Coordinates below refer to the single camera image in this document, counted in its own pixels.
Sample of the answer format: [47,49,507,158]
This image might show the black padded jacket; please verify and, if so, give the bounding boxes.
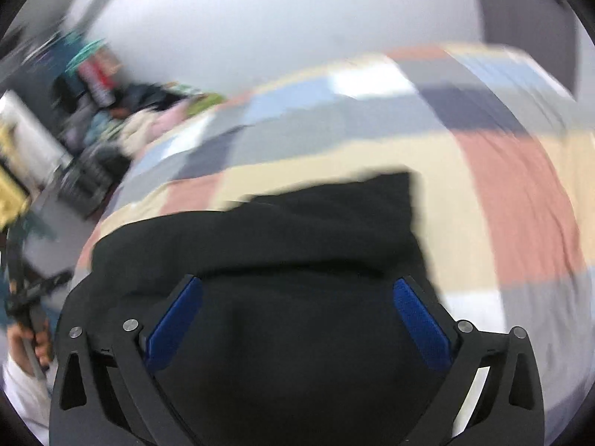
[74,172,444,445]

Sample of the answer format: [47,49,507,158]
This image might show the white sleeved left forearm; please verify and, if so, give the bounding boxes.
[2,355,51,445]

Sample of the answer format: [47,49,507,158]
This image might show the dark clothes pile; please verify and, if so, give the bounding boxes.
[112,84,184,114]

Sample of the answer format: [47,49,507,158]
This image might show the red hanging clothes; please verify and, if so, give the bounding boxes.
[77,49,121,108]

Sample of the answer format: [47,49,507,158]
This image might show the teal clothes hanger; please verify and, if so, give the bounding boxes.
[65,39,105,74]

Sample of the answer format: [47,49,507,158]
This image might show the person's left hand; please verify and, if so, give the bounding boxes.
[7,322,54,375]

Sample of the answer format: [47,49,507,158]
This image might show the grey suitcase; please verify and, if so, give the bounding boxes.
[58,144,131,219]

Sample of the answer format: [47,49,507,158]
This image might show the cream fleece garment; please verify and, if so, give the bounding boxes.
[118,110,161,159]

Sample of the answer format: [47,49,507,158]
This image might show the pink plush garment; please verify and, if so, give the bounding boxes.
[150,99,192,139]

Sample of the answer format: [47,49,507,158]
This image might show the patchwork checkered bed quilt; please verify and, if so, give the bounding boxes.
[75,44,594,443]

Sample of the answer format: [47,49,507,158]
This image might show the green tissue box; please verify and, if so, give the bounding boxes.
[187,93,227,117]

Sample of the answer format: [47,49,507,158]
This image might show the grey room door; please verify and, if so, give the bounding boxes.
[478,0,594,100]

